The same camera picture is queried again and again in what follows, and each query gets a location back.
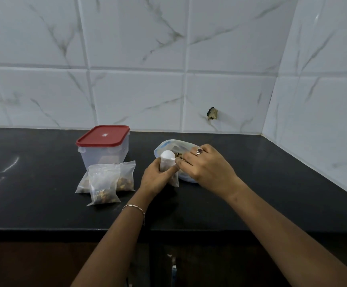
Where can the person's right fingers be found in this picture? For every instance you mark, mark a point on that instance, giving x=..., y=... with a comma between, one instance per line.
x=191, y=159

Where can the person's left thumb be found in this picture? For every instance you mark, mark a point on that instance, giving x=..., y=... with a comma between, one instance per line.
x=169, y=171

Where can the person's left forearm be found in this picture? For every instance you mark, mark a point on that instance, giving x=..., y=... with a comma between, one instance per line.
x=113, y=248

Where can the person's right forearm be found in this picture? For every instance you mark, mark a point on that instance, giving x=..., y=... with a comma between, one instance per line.
x=287, y=242

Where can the handful of nuts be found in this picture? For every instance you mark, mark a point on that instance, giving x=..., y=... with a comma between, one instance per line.
x=179, y=156

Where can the red lid plastic container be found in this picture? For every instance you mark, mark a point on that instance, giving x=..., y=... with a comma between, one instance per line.
x=104, y=146

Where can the person's right hand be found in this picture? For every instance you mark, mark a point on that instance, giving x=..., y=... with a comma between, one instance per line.
x=209, y=171

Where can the large clear plastic bag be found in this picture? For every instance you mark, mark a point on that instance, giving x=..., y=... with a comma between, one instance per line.
x=173, y=146

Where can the small clear zip bag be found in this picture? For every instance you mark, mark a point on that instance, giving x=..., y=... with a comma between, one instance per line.
x=169, y=164

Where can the clear zip bag of nuts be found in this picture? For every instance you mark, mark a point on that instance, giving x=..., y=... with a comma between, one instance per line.
x=104, y=185
x=83, y=183
x=128, y=176

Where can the person's left hand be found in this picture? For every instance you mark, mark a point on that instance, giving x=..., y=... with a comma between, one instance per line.
x=154, y=182

